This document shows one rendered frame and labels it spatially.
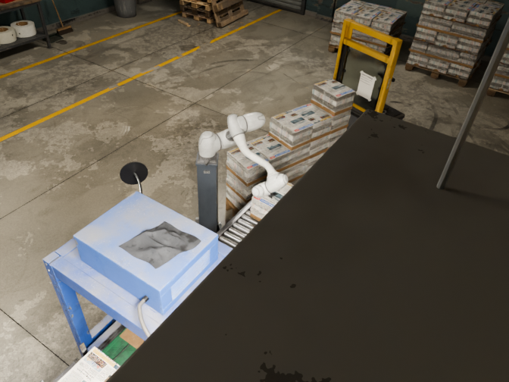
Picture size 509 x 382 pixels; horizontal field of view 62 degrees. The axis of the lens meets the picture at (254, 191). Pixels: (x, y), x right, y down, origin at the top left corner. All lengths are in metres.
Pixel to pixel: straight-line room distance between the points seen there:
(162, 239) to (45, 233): 2.94
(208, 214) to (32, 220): 1.98
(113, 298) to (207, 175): 2.04
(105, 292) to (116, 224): 0.35
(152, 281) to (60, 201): 3.44
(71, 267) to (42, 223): 2.72
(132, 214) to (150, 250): 0.31
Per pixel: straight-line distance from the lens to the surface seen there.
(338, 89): 4.85
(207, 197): 4.25
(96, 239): 2.33
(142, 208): 2.45
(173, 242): 2.22
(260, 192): 3.23
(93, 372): 2.70
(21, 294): 4.59
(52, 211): 5.30
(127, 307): 2.27
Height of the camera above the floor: 3.38
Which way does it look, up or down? 40 degrees down
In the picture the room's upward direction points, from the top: 4 degrees clockwise
